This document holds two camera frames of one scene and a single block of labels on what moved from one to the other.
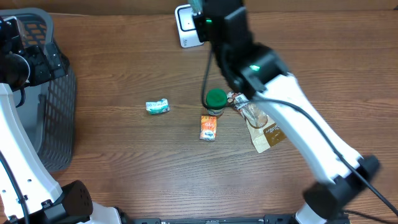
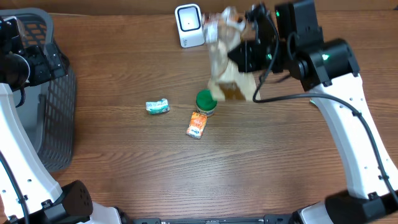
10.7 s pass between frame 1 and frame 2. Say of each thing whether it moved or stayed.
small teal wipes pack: stayed
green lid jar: moved
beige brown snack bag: moved
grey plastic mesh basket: stayed
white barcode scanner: stayed
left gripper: stayed
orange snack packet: moved
